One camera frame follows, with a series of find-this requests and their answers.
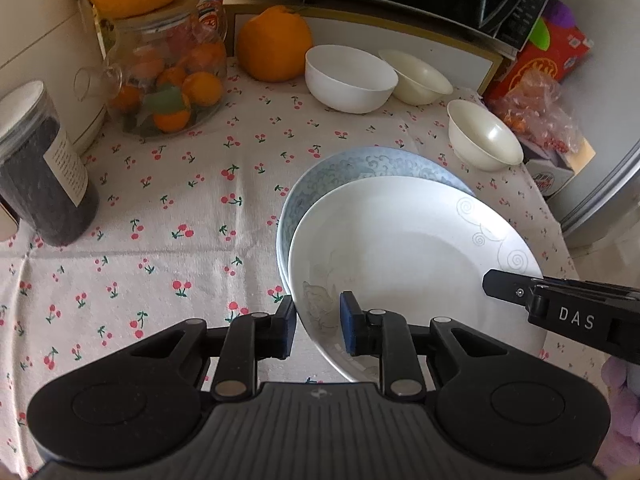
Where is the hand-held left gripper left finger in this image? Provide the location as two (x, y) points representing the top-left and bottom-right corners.
(131, 296), (297, 402)

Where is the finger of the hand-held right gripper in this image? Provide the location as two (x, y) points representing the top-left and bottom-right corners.
(482, 270), (543, 306)

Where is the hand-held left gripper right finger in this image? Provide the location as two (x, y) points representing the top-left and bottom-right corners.
(340, 291), (506, 401)

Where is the blue patterned plate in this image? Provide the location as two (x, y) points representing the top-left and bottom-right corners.
(280, 146), (476, 291)
(276, 195), (301, 301)

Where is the white plate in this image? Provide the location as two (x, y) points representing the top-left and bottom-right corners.
(287, 176), (546, 383)

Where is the cream bowl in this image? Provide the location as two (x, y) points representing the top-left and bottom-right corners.
(378, 49), (454, 106)
(446, 99), (524, 172)

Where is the white bowl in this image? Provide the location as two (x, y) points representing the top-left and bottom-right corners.
(305, 44), (399, 114)

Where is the dark cardboard box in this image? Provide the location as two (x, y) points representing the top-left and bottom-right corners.
(522, 135), (596, 201)

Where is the cherry print tablecloth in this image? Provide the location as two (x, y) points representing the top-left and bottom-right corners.
(0, 57), (616, 461)

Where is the grey refrigerator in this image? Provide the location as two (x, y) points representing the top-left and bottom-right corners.
(555, 0), (640, 256)

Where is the clear plastic bag of oranges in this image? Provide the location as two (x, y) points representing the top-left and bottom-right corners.
(487, 67), (583, 153)

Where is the red cardboard box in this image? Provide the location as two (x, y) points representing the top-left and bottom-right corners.
(482, 20), (596, 106)

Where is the green toy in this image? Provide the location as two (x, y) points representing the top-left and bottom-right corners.
(530, 17), (551, 53)

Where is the pile of small oranges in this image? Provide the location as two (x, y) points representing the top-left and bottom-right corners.
(107, 42), (226, 133)

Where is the clear jar of dark contents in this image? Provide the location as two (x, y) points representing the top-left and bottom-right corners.
(0, 80), (101, 247)

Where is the glass jar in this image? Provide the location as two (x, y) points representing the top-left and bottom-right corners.
(75, 0), (228, 138)

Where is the white air fryer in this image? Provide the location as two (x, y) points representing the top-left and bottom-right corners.
(0, 0), (108, 156)

